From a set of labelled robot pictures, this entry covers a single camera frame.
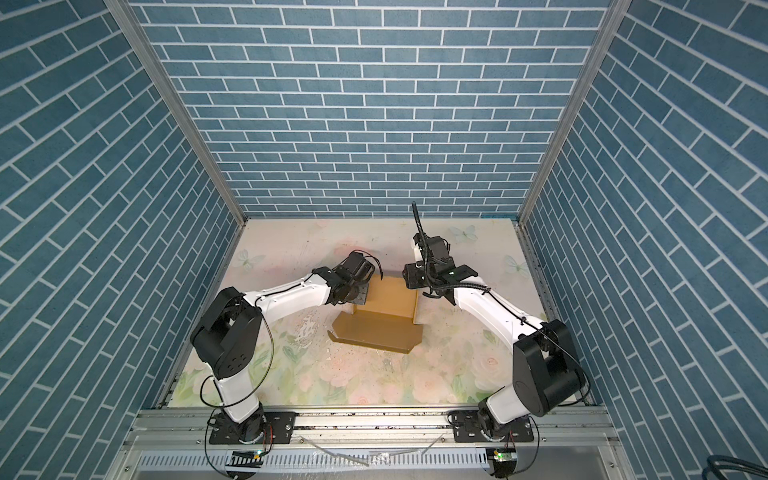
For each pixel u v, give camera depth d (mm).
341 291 681
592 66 791
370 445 722
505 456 737
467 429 734
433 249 654
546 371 433
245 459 722
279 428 742
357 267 734
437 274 653
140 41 739
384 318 912
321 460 770
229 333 483
